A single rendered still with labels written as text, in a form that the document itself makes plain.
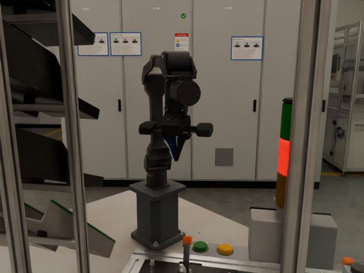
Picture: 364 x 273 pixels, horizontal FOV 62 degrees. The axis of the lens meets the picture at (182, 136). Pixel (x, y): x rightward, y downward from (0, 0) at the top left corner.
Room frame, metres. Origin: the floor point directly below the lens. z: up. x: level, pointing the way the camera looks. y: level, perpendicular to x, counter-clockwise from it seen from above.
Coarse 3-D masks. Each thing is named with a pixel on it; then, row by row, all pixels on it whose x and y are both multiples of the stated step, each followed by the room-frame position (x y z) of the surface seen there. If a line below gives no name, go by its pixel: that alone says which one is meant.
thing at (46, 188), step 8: (8, 16) 0.58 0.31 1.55; (16, 16) 0.57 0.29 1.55; (24, 16) 0.57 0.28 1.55; (32, 16) 0.57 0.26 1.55; (40, 16) 0.56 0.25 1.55; (48, 16) 0.56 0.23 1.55; (16, 104) 0.58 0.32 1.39; (24, 104) 0.57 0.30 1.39; (32, 104) 0.57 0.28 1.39; (40, 104) 0.57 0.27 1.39; (48, 104) 0.57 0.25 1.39; (56, 104) 0.56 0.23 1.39; (24, 184) 0.58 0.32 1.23; (32, 184) 0.57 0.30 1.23; (40, 184) 0.57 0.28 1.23; (48, 184) 0.57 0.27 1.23; (56, 184) 0.57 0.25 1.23; (64, 184) 0.57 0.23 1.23
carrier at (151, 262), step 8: (144, 264) 0.69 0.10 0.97; (152, 264) 0.55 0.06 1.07; (160, 264) 0.69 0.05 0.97; (168, 264) 0.69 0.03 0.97; (176, 264) 0.69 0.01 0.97; (192, 264) 0.69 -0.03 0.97; (144, 272) 0.65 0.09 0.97; (152, 272) 0.55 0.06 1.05; (160, 272) 0.65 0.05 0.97; (168, 272) 0.63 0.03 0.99; (176, 272) 0.58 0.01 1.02; (184, 272) 0.56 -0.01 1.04; (192, 272) 0.63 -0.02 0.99; (200, 272) 0.65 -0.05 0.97; (208, 272) 0.65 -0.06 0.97; (216, 272) 0.65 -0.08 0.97; (224, 272) 0.65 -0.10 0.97; (232, 272) 0.65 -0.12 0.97
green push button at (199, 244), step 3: (195, 243) 0.78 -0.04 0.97; (198, 243) 0.78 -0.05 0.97; (201, 243) 0.78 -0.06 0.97; (204, 243) 0.78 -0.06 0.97; (195, 246) 0.76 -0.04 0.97; (198, 246) 0.76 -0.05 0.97; (201, 246) 0.76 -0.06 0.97; (204, 246) 0.76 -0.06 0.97; (195, 249) 0.76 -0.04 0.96; (198, 249) 0.76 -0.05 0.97; (201, 249) 0.75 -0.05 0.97; (204, 249) 0.76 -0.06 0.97
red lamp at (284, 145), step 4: (280, 140) 0.42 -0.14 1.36; (284, 140) 0.41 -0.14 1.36; (280, 144) 0.41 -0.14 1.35; (284, 144) 0.40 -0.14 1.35; (288, 144) 0.40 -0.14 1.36; (280, 148) 0.41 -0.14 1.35; (284, 148) 0.40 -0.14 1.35; (288, 148) 0.40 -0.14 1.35; (280, 152) 0.41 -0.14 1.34; (284, 152) 0.40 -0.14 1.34; (288, 152) 0.40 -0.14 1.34; (280, 156) 0.41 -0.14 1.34; (284, 156) 0.40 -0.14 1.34; (280, 160) 0.41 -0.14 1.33; (284, 160) 0.40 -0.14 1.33; (280, 164) 0.41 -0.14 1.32; (284, 164) 0.40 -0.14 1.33; (280, 168) 0.41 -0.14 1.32; (284, 168) 0.40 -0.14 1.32; (280, 172) 0.41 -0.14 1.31; (284, 172) 0.40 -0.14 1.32
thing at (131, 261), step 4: (128, 260) 0.72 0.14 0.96; (132, 260) 0.72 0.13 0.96; (140, 260) 0.72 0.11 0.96; (144, 260) 0.72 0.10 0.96; (128, 264) 0.70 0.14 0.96; (132, 264) 0.70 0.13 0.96; (136, 264) 0.70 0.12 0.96; (140, 264) 0.70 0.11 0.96; (124, 268) 0.68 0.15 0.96; (128, 268) 0.68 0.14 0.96; (132, 268) 0.69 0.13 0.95; (136, 268) 0.68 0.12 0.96; (140, 268) 0.68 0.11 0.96; (124, 272) 0.67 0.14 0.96; (128, 272) 0.67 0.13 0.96; (132, 272) 0.67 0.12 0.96; (136, 272) 0.67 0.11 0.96
